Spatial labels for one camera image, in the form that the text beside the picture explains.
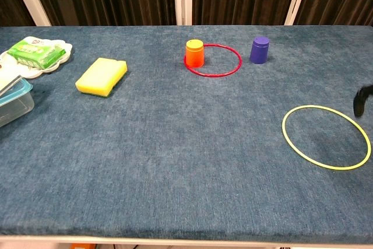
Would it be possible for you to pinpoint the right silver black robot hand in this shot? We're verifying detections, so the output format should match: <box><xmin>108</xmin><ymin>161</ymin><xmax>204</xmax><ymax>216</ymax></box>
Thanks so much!
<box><xmin>353</xmin><ymin>84</ymin><xmax>373</xmax><ymax>118</ymax></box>

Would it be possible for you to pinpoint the red plastic ring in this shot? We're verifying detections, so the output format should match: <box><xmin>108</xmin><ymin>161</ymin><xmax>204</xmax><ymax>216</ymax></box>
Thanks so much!
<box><xmin>182</xmin><ymin>43</ymin><xmax>243</xmax><ymax>78</ymax></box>

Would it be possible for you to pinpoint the blue plastic cup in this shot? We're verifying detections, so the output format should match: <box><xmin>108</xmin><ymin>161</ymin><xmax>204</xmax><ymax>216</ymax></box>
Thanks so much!
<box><xmin>249</xmin><ymin>36</ymin><xmax>270</xmax><ymax>65</ymax></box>

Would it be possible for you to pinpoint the orange cup with yellow base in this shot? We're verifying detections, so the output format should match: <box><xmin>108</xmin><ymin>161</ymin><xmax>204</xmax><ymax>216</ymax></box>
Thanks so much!
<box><xmin>185</xmin><ymin>39</ymin><xmax>205</xmax><ymax>68</ymax></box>

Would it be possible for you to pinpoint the blue felt table cloth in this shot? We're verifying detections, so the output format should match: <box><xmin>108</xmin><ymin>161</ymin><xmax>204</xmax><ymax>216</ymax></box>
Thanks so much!
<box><xmin>0</xmin><ymin>24</ymin><xmax>373</xmax><ymax>237</ymax></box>

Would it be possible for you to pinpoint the yellow sponge with green base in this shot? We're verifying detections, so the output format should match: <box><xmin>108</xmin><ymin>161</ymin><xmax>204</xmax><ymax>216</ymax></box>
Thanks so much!
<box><xmin>75</xmin><ymin>57</ymin><xmax>128</xmax><ymax>98</ymax></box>

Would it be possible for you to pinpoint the white flower-shaped plate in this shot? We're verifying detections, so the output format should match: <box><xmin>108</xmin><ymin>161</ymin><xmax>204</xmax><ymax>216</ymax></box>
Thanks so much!
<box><xmin>0</xmin><ymin>36</ymin><xmax>73</xmax><ymax>79</ymax></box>

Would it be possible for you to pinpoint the green snack packet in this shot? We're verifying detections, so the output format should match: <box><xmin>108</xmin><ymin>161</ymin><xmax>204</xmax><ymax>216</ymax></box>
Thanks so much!
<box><xmin>7</xmin><ymin>38</ymin><xmax>66</xmax><ymax>69</ymax></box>

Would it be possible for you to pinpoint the clear container with blue lid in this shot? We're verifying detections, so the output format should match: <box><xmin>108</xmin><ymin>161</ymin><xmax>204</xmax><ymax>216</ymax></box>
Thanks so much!
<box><xmin>0</xmin><ymin>77</ymin><xmax>36</xmax><ymax>129</ymax></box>

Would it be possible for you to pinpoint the yellow-green plastic ring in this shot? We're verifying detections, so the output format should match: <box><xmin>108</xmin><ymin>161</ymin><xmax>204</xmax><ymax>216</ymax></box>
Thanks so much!
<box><xmin>281</xmin><ymin>104</ymin><xmax>373</xmax><ymax>171</ymax></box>

